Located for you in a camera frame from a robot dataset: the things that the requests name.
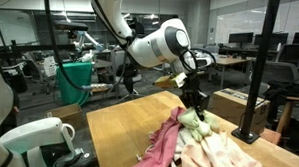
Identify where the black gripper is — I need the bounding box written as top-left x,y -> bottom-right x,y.
180,75 -> 211,123

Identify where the pale peach cloth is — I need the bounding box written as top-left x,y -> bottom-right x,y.
178,128 -> 274,167

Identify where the cardboard box with black tape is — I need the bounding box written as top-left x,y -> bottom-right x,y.
211,87 -> 272,136

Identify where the wooden office desk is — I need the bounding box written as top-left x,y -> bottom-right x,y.
207,55 -> 258,92

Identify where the chair with black bag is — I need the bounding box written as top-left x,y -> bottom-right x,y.
121,64 -> 143,96

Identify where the grey office chair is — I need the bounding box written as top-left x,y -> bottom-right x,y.
248,60 -> 299,98

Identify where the wooden stool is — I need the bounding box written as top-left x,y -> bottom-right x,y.
275,94 -> 299,135

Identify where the black garment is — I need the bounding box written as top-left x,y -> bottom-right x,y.
262,79 -> 299,104

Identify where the black office chair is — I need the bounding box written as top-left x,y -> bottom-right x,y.
275,42 -> 299,67

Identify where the green fabric cover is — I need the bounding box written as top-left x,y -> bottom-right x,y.
54,60 -> 94,108

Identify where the small open cardboard box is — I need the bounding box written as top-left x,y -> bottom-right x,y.
45,102 -> 87,130

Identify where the black mounting bar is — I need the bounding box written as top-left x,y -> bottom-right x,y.
0,40 -> 78,56

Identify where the olive wrist camera box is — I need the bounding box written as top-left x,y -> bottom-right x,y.
153,71 -> 188,90

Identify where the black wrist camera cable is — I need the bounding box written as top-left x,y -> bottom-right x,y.
178,47 -> 219,76

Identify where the black camera stand pole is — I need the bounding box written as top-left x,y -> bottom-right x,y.
230,0 -> 281,146

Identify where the black stereo camera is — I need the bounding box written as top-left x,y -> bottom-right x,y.
53,19 -> 90,33

